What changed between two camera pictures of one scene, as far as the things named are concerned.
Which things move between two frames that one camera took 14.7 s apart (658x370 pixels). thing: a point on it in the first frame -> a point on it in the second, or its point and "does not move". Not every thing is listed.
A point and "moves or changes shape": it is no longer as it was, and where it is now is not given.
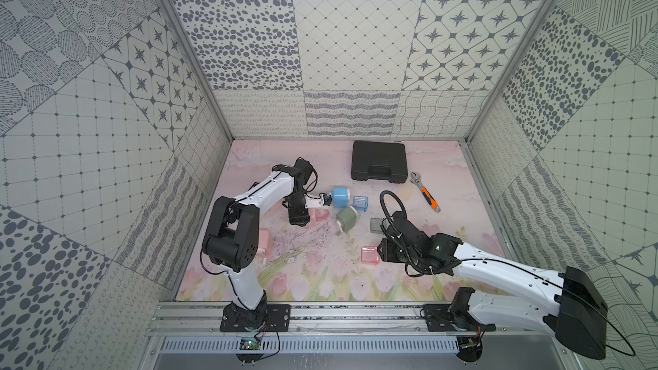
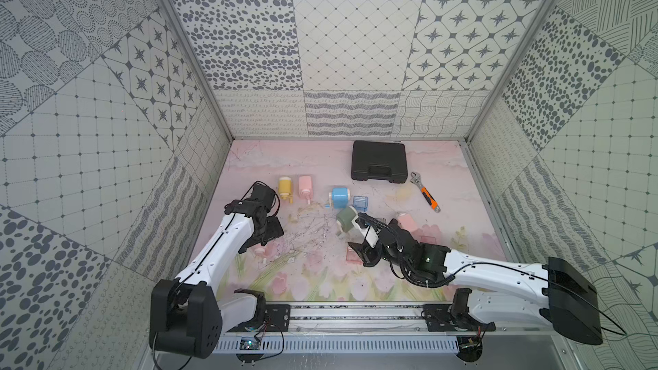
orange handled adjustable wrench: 425,192 does not move
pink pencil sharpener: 319,214 moves or changes shape
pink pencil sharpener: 431,230 moves or changes shape
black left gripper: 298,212 -> 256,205
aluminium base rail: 196,326 does not move
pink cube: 369,255 moves or changes shape
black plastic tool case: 379,161 does not move
